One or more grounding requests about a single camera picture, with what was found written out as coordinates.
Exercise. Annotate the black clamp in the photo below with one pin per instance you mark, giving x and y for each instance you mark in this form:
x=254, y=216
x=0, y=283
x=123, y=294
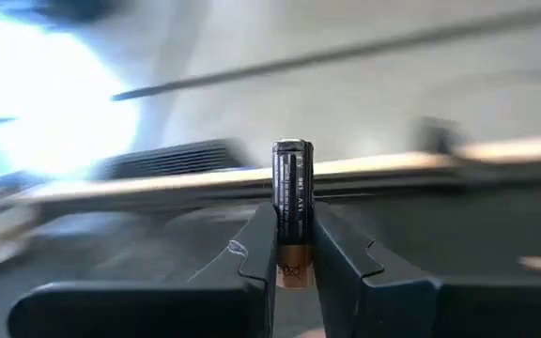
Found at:
x=439, y=136

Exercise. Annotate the black floor vent grille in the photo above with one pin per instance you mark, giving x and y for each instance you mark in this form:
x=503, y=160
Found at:
x=172, y=159

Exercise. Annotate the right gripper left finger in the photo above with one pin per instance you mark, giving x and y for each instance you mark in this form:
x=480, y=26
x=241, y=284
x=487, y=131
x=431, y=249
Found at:
x=158, y=310

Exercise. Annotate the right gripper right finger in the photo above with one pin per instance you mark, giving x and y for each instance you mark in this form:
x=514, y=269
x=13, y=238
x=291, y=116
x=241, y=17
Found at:
x=416, y=310

